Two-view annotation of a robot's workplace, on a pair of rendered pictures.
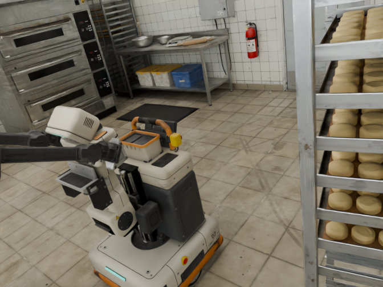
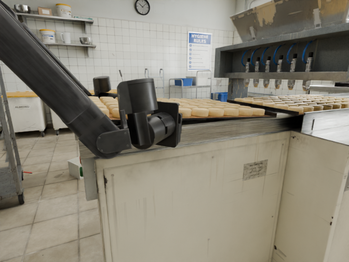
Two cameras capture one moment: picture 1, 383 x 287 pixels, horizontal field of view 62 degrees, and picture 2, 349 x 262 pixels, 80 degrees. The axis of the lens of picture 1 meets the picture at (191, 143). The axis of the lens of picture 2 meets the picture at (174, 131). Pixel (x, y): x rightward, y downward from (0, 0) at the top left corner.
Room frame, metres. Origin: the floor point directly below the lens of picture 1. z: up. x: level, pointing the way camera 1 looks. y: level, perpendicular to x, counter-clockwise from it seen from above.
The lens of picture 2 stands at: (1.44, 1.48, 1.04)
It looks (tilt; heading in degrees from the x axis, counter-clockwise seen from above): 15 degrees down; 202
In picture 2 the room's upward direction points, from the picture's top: straight up
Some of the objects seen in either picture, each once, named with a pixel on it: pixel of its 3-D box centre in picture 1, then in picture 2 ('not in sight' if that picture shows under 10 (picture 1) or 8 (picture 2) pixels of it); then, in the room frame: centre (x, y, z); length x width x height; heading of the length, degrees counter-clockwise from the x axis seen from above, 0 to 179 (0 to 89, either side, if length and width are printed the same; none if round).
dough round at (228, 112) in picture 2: not in sight; (230, 112); (0.76, 1.39, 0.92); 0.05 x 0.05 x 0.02
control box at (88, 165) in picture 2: not in sight; (88, 161); (0.97, 0.99, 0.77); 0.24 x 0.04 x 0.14; 46
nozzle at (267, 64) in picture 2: not in sight; (265, 67); (0.41, 1.48, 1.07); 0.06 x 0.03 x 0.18; 136
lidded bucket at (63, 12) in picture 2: not in sight; (64, 12); (-1.60, -1.87, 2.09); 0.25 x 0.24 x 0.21; 47
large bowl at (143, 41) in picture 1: (143, 42); not in sight; (5.77, 0.46, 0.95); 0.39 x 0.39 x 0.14
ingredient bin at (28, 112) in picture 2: not in sight; (26, 113); (-0.89, -2.26, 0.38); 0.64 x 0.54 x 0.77; 48
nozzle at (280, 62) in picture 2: not in sight; (277, 66); (0.45, 1.53, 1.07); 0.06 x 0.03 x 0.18; 136
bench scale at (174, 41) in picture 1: (179, 41); not in sight; (5.19, -0.14, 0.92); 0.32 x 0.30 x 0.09; 144
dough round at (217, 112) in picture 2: not in sight; (215, 112); (0.80, 1.35, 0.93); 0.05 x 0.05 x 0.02
